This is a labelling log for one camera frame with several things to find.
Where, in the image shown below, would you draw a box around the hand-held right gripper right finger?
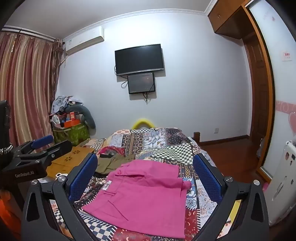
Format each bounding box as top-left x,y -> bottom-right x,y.
193,153 -> 270,241

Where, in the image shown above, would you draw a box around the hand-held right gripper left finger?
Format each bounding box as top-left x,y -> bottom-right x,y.
21,153 -> 99,241

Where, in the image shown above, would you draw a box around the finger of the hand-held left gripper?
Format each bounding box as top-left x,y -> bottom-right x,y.
35,140 -> 73,168
14,135 -> 54,159

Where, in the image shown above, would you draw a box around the pink pants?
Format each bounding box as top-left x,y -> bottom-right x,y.
82,159 -> 192,239

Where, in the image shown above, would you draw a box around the olive green pants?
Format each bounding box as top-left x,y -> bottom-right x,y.
95,153 -> 136,175

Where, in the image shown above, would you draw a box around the orange box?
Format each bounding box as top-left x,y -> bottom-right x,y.
63,112 -> 82,128

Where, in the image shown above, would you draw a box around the red patterned cloth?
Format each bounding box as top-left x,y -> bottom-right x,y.
98,146 -> 125,156

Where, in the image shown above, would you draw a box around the grey plush pillow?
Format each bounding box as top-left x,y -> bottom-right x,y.
69,105 -> 97,135

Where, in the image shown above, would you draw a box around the pile of pale clothes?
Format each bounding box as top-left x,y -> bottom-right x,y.
52,95 -> 82,114

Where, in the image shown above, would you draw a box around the yellow bed sheet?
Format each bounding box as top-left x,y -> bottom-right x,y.
222,199 -> 241,234

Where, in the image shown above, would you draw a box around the patchwork blanket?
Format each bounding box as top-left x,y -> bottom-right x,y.
50,127 -> 234,241

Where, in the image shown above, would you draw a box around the striped pink curtain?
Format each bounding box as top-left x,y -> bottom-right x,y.
0,31 -> 63,149

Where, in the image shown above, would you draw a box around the white mini fridge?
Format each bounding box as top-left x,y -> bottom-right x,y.
264,140 -> 296,227

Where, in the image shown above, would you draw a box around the wooden wardrobe door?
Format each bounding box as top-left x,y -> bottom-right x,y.
242,5 -> 276,173

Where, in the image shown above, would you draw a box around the white air conditioner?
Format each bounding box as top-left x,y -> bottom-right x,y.
63,26 -> 105,56

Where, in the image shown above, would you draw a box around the curtain rod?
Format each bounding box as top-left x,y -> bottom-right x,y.
1,26 -> 57,42

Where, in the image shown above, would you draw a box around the white sliding door pink hearts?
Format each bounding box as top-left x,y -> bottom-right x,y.
245,0 -> 296,183

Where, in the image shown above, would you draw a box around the wooden overhead cabinet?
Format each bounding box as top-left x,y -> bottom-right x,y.
207,0 -> 253,42

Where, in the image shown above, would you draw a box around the small black wall monitor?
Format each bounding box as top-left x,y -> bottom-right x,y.
127,72 -> 156,94

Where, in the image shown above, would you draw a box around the large black wall television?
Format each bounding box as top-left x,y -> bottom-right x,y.
115,44 -> 165,76

